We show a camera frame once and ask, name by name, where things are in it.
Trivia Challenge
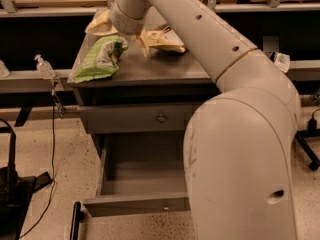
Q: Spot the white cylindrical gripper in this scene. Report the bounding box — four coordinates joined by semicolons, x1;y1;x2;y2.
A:
85;0;151;57

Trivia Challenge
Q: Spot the green rice chip bag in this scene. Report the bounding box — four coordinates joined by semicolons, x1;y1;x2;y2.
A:
74;35;128;83

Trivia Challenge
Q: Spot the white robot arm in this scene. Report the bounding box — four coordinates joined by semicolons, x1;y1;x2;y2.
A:
110;0;301;240

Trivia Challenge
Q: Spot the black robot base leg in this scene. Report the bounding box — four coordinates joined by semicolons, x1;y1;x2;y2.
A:
294;108;320;172

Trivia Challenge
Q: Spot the brown and yellow snack bag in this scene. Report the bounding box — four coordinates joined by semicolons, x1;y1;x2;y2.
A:
147;24;186;53

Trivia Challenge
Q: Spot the grey drawer cabinet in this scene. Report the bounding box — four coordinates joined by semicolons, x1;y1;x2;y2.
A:
68;34;219;151

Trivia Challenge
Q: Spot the closed grey upper drawer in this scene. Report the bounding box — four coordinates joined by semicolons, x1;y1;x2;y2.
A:
79;103;199;134

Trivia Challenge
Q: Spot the open grey lower drawer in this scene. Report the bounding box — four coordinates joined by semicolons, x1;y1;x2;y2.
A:
84;131;190;217

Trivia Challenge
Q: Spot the black bar near drawer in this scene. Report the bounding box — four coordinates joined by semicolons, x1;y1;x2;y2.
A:
69;201;85;240

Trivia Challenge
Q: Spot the clear sanitizer pump bottle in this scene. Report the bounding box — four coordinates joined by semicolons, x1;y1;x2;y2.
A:
35;54;55;79

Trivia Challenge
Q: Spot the white label packet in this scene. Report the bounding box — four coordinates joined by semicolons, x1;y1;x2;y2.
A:
270;52;290;73

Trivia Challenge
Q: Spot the black floor stand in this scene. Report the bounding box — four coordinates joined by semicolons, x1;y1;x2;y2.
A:
0;119;53;240

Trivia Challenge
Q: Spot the black hanging cable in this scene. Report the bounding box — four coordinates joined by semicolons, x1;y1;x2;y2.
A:
18;89;58;240

